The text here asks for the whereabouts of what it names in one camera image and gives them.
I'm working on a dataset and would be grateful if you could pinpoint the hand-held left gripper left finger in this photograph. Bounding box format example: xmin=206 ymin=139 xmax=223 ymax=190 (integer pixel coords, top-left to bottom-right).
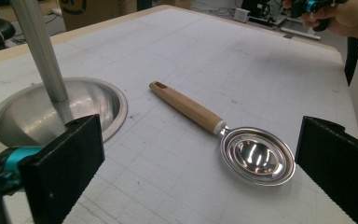
xmin=18 ymin=114 xmax=105 ymax=224

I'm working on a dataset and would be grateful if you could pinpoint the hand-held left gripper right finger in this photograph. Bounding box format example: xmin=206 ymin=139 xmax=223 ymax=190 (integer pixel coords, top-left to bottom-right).
xmin=295 ymin=116 xmax=358 ymax=224

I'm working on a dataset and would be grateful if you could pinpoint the wooden-handled metal measuring spoon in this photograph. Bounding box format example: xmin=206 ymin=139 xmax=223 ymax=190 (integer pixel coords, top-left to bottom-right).
xmin=148 ymin=80 xmax=296 ymax=188

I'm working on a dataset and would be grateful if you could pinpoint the white power strip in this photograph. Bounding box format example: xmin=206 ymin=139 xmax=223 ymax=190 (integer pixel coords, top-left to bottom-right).
xmin=280 ymin=26 xmax=322 ymax=41

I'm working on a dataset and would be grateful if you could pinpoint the black equipment on floor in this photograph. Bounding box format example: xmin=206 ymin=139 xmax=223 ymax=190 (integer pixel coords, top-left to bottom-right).
xmin=241 ymin=0 xmax=287 ymax=27

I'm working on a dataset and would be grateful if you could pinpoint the round metal stand base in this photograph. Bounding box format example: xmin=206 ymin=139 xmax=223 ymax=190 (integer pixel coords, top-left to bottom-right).
xmin=0 ymin=77 xmax=129 ymax=156

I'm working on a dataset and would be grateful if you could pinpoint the small white box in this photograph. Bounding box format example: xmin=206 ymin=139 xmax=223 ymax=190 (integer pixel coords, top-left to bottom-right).
xmin=233 ymin=7 xmax=252 ymax=23

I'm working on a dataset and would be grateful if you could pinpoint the white grid mat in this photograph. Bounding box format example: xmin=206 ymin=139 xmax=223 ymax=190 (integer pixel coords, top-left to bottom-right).
xmin=0 ymin=7 xmax=358 ymax=224

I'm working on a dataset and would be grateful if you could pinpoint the grey metal stand pole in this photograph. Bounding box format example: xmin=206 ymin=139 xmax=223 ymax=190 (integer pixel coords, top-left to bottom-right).
xmin=9 ymin=0 xmax=70 ymax=104

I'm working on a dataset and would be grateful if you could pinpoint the brown cardboard box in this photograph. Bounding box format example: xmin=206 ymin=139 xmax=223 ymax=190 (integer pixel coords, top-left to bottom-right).
xmin=59 ymin=0 xmax=138 ymax=32

